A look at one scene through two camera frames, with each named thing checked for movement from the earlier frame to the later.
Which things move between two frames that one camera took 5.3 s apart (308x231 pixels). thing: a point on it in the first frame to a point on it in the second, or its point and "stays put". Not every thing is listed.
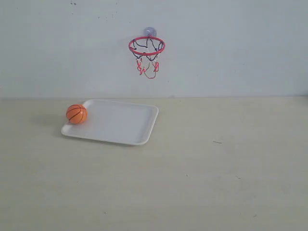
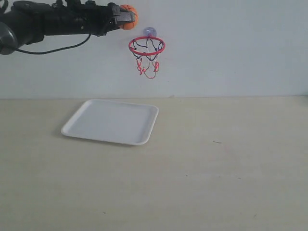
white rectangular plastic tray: (116, 121) stays put
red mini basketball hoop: (146, 49) stays put
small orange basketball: (76, 113) to (129, 25)
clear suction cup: (150, 31) stays put
